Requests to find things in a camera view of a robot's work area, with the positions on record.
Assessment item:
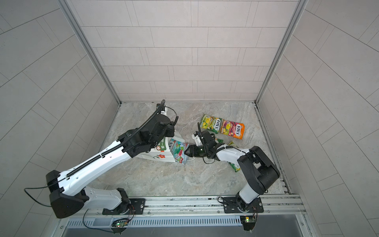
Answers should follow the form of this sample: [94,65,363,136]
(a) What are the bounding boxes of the white floral paper bag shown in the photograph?
[136,131,186,163]

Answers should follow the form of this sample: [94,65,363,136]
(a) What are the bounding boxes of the large teal Fox's candy bag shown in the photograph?
[169,139,189,164]

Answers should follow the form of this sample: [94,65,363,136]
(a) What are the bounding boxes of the orange Fox's candy bag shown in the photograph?
[220,120,245,140]

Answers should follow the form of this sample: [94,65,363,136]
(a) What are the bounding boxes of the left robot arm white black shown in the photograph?
[46,114,177,219]

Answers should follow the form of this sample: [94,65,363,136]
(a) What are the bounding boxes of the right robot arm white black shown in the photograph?
[184,131,280,212]

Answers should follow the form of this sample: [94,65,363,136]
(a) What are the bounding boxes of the right circuit board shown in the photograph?
[240,216,257,231]

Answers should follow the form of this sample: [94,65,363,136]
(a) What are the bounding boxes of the circuit board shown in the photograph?
[240,216,257,231]
[111,218,130,228]

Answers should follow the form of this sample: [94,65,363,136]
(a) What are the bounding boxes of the left circuit board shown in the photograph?
[111,218,130,228]

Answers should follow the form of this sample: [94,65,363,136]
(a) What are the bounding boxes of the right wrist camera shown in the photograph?
[191,131,202,146]

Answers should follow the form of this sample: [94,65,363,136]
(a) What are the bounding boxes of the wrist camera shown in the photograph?
[157,104,168,116]
[191,131,202,146]

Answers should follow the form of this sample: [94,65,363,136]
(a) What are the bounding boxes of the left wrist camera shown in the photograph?
[157,104,168,116]

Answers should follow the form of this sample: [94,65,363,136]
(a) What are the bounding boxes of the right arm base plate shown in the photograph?
[217,197,264,213]

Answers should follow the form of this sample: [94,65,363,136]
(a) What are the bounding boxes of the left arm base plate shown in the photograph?
[102,198,146,215]

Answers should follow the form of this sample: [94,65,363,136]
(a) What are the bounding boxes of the aluminium mounting rail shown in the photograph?
[53,195,306,219]

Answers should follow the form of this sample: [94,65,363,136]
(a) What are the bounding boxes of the vented cable duct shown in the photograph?
[66,216,242,229]

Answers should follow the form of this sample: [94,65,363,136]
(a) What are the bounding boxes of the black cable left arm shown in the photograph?
[23,185,131,234]

